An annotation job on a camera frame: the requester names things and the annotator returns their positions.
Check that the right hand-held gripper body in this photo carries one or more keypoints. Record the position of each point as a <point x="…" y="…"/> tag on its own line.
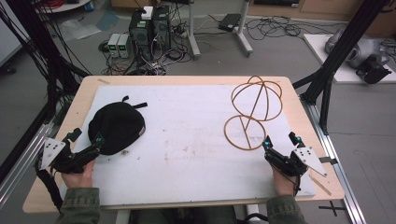
<point x="288" y="163"/>

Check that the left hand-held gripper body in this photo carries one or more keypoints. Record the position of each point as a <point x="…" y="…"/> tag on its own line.
<point x="59" y="160"/>

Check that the black hat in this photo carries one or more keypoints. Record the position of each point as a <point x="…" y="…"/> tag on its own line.
<point x="116" y="126"/>

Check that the person's right hand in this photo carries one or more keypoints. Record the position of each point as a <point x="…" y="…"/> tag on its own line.
<point x="282" y="184"/>

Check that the person's left hand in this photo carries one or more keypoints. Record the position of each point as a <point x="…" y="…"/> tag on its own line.
<point x="79" y="178"/>

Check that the black tape strip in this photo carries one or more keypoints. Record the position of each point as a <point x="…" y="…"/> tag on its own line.
<point x="327" y="160"/>

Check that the thin wooden stick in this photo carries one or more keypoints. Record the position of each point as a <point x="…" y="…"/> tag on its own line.
<point x="320" y="185"/>

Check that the short wooden stick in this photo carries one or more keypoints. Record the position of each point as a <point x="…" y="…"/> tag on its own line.
<point x="103" y="81"/>

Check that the black tape cross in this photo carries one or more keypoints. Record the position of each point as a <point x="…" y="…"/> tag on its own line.
<point x="332" y="208"/>

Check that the white foam mat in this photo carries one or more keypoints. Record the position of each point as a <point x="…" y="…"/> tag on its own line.
<point x="193" y="149"/>

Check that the white floor board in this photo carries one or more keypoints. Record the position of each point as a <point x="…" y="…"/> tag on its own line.
<point x="317" y="49"/>

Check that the grey power supply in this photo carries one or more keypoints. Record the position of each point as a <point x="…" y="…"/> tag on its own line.
<point x="124" y="46"/>
<point x="113" y="45"/>

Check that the black device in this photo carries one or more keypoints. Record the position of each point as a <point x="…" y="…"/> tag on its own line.
<point x="372" y="71"/>

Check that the clear plastic sheet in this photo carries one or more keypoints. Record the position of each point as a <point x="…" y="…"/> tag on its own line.
<point x="77" y="29"/>

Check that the grey helmet-shaped device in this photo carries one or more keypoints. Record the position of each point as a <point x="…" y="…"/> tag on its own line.
<point x="362" y="49"/>

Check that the white desk leg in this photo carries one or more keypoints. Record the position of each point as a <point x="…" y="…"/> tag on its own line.
<point x="193" y="37"/>
<point x="244" y="34"/>

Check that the black computer tower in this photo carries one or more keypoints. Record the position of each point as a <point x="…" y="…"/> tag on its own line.
<point x="162" y="28"/>
<point x="140" y="37"/>

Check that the teal sheet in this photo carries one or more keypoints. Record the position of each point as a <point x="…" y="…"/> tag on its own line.
<point x="107" y="20"/>

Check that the white panel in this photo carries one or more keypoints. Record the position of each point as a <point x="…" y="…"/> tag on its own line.
<point x="7" y="34"/>

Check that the round white table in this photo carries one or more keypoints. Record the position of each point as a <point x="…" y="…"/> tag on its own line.
<point x="67" y="6"/>

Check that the flat black box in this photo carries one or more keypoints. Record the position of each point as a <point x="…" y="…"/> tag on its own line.
<point x="229" y="22"/>

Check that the white box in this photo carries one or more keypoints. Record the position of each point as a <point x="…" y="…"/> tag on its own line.
<point x="147" y="12"/>

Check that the aluminium rail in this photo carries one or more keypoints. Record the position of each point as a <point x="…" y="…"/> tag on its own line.
<point x="21" y="165"/>
<point x="336" y="161"/>

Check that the black metal frame post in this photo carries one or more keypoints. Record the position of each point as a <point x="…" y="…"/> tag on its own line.
<point x="336" y="59"/>

